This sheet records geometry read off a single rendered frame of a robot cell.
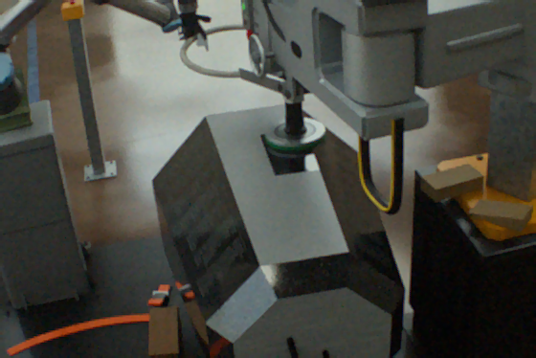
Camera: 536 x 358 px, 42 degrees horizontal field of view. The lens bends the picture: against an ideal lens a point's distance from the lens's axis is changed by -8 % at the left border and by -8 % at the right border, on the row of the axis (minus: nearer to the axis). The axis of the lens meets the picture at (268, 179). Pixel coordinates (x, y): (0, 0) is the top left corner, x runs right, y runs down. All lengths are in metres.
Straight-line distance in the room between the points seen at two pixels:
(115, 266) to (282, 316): 1.71
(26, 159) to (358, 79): 1.68
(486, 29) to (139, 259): 2.20
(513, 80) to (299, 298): 0.93
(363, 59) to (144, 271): 2.01
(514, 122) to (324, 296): 0.86
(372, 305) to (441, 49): 0.74
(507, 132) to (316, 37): 0.75
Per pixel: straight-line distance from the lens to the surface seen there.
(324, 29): 2.06
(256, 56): 2.37
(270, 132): 2.68
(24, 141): 3.10
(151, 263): 3.61
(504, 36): 2.13
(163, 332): 3.00
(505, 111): 2.42
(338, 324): 2.11
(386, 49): 1.83
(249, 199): 2.34
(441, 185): 2.46
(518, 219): 2.33
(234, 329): 2.08
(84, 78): 4.26
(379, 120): 1.88
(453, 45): 1.97
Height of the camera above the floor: 2.06
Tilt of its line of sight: 29 degrees down
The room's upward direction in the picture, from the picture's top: 5 degrees counter-clockwise
